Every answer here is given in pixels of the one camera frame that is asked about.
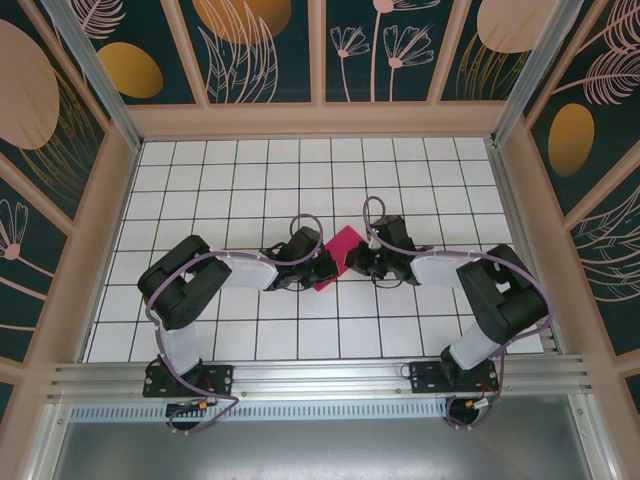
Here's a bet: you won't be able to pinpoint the grey metal sheet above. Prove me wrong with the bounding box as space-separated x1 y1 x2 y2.
49 419 601 480

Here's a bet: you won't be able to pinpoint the wall panel with pink flowers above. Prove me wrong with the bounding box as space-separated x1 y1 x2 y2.
324 0 437 104

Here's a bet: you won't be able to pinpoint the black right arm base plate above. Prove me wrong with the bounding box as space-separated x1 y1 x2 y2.
408 359 500 396

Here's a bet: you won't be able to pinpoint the wall panel orange oval fern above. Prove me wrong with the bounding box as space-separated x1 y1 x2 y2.
524 0 640 216

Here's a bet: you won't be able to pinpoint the long aluminium base rail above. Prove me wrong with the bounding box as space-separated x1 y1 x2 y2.
47 354 594 402

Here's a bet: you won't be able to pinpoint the pink paper sheet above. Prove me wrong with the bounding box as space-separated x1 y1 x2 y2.
314 225 370 293

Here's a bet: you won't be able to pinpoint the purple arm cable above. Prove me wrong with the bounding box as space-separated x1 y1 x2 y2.
361 196 555 432
144 213 327 436

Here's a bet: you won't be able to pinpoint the wall panel beige disc gold lines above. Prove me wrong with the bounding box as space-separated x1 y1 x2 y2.
0 0 109 224

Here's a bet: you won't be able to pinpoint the wall panel single pink flower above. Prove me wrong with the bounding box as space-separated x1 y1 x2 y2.
0 174 69 361

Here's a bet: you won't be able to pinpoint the wall panel orange circle leaves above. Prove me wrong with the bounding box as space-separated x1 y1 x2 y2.
178 0 312 105

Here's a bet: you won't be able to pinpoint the wall panel beige circle leaves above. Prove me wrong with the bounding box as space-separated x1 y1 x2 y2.
438 0 564 102

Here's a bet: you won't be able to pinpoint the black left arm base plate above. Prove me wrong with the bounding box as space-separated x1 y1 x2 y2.
142 363 236 399

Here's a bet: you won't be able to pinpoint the wall panel with orange oval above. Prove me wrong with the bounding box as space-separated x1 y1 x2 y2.
69 0 197 106

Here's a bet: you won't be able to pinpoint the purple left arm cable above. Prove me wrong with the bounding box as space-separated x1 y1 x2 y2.
144 213 327 436

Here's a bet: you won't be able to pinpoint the aluminium frame post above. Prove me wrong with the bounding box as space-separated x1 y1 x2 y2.
489 0 602 149
569 394 619 480
40 0 145 152
27 399 69 480

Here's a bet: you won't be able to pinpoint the slotted grey cable tray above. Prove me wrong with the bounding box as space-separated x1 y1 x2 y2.
68 403 454 425

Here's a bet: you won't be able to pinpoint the aluminium side rail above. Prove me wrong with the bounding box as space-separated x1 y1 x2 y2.
487 139 560 354

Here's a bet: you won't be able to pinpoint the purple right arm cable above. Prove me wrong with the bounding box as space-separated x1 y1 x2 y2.
361 196 555 432

